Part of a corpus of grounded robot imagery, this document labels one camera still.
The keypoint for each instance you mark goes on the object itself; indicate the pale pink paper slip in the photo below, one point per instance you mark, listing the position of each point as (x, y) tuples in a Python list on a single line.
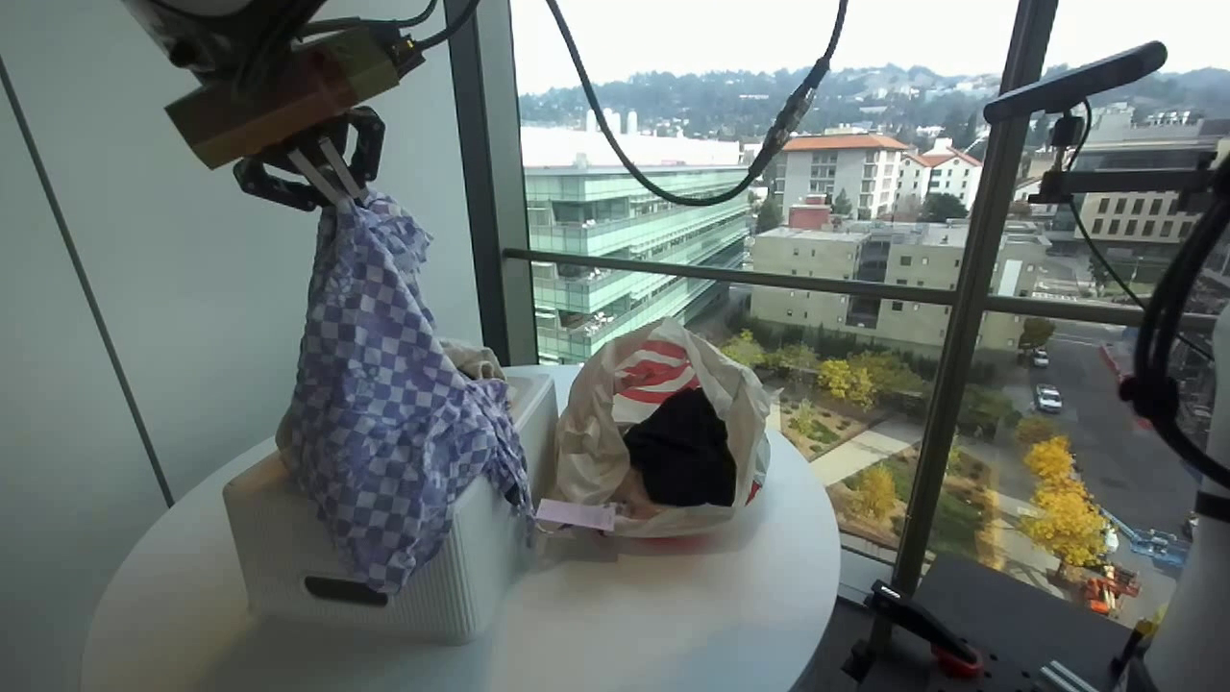
[(579, 515)]

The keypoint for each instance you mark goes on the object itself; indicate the dark window mullion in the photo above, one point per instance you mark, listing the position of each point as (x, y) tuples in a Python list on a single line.
[(493, 192)]

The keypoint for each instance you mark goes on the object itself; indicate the black cloth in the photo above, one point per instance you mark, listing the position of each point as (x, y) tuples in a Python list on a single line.
[(677, 456)]

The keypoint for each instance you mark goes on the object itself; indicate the grey metal pole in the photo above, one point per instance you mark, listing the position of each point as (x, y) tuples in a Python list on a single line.
[(973, 255)]

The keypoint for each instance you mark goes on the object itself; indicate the black window railing bar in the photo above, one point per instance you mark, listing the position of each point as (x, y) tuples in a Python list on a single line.
[(770, 283)]

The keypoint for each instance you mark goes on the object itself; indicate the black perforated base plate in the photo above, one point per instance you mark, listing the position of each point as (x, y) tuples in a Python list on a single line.
[(1040, 617)]

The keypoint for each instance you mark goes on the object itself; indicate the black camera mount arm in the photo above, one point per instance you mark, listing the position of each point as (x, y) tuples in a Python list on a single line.
[(1090, 78)]

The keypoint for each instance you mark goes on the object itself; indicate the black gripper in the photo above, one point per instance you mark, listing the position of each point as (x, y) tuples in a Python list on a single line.
[(215, 29)]

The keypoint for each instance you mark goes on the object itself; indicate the white red plastic bag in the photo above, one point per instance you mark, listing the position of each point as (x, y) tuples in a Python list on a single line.
[(589, 437)]

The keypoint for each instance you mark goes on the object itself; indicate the purple checkered cloth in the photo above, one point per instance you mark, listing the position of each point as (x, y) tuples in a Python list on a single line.
[(384, 410)]

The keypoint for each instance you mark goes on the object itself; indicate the black mounting bracket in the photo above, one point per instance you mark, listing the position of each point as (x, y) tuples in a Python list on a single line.
[(1127, 178)]

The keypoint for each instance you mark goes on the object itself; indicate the white foam box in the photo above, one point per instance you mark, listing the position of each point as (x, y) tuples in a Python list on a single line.
[(472, 576)]

